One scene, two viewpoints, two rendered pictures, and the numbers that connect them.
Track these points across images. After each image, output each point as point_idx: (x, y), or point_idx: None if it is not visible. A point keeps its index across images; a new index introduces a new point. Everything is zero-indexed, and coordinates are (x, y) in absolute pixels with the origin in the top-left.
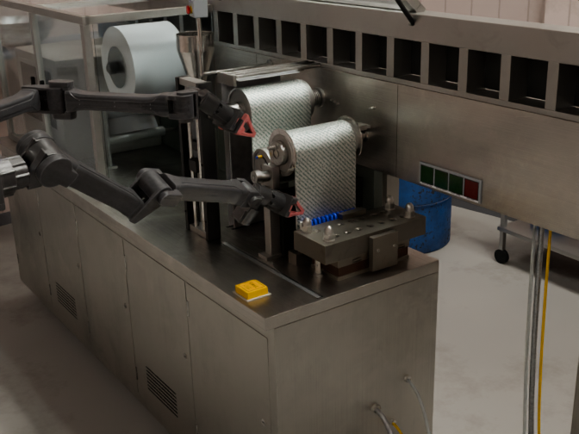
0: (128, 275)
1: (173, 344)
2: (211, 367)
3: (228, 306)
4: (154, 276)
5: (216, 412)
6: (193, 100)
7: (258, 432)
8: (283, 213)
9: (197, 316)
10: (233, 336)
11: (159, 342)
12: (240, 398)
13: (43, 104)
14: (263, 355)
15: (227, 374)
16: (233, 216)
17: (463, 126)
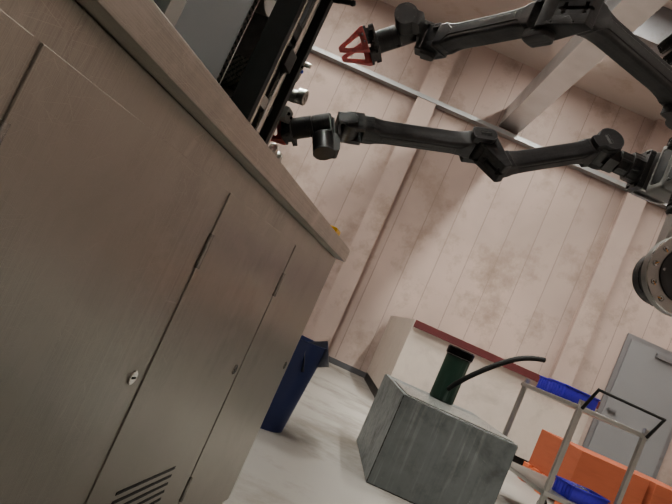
0: (194, 281)
1: (223, 365)
2: (264, 350)
3: (318, 255)
4: (255, 257)
5: (237, 413)
6: (424, 34)
7: (273, 383)
8: (296, 141)
9: (284, 288)
10: (307, 287)
11: (194, 389)
12: (276, 360)
13: (566, 17)
14: (318, 290)
15: (278, 342)
16: (337, 151)
17: None
